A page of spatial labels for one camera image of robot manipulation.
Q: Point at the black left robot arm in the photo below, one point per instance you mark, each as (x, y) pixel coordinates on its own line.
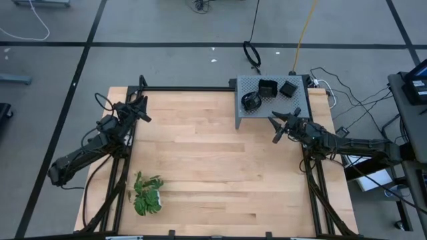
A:
(83, 151)

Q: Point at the black aluminium table frame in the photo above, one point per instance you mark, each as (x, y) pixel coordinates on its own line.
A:
(187, 88)

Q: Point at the green potted plant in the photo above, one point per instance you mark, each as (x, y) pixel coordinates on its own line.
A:
(146, 200)

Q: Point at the grey metal bar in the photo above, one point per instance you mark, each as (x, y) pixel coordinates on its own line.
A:
(13, 79)

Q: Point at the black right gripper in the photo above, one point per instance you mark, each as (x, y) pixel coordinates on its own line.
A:
(298, 126)

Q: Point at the black chair base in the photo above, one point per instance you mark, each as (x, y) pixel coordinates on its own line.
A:
(4, 111)

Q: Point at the grey desk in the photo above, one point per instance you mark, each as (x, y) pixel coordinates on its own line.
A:
(415, 133)

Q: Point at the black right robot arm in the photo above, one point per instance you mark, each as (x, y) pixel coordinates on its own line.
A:
(360, 146)

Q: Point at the white box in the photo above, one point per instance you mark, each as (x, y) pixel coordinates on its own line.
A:
(373, 181)

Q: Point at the black leaf-shaped mini plate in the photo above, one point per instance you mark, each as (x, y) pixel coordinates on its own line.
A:
(251, 101)

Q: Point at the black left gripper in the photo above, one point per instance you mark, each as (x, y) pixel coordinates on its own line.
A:
(126, 111)

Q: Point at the grey cart base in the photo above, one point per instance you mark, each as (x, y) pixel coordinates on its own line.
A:
(40, 2)

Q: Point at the black desktop screen device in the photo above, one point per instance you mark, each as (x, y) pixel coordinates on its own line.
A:
(415, 90)

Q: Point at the grey perforated metal shelf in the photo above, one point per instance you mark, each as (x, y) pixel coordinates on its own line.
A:
(267, 106)

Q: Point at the black deep square mini plate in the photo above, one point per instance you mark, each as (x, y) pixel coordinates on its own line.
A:
(268, 89)

